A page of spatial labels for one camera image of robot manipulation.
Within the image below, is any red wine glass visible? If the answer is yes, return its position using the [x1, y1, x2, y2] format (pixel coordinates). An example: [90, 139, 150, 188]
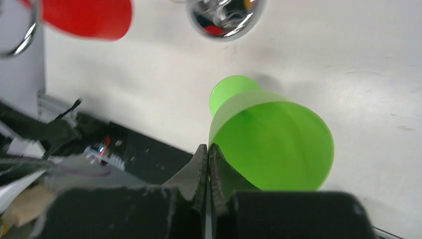
[39, 0, 134, 41]

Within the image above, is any chrome wine glass rack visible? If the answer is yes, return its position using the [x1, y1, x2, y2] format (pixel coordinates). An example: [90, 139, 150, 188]
[0, 0, 264, 58]

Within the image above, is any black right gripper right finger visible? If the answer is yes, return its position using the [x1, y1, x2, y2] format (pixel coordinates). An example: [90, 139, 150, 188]
[209, 144, 376, 239]

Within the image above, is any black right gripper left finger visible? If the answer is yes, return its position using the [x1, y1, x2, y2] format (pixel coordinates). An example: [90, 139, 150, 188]
[31, 144, 208, 239]

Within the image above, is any green wine glass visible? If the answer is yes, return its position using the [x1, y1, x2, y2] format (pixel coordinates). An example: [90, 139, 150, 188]
[209, 75, 334, 191]

